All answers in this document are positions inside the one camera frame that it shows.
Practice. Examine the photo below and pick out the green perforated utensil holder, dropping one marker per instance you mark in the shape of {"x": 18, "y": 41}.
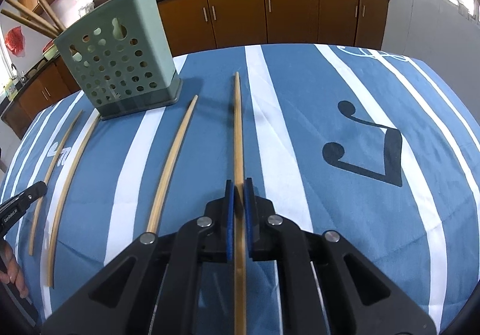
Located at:
{"x": 161, "y": 46}

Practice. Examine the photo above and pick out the hanging red plastic bag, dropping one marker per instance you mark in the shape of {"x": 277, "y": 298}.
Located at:
{"x": 15, "y": 42}

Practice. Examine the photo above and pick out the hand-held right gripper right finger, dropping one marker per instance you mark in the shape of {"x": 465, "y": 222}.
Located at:
{"x": 250, "y": 215}

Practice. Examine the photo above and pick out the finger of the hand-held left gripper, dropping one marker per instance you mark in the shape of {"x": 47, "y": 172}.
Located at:
{"x": 35, "y": 190}

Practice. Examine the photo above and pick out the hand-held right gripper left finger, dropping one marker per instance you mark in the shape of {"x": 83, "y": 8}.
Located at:
{"x": 230, "y": 222}

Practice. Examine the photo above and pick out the green plastic basin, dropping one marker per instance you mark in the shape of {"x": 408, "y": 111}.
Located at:
{"x": 48, "y": 52}

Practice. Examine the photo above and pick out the yellow dish soap bottle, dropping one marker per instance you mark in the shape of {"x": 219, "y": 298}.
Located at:
{"x": 10, "y": 90}

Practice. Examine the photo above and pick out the brown base cabinet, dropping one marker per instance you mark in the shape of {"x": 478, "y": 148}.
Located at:
{"x": 292, "y": 12}
{"x": 41, "y": 91}

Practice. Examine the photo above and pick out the metal faucet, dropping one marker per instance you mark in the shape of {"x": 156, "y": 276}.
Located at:
{"x": 15, "y": 70}

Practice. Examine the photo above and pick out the person's left hand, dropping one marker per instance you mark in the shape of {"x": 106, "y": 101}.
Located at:
{"x": 11, "y": 267}

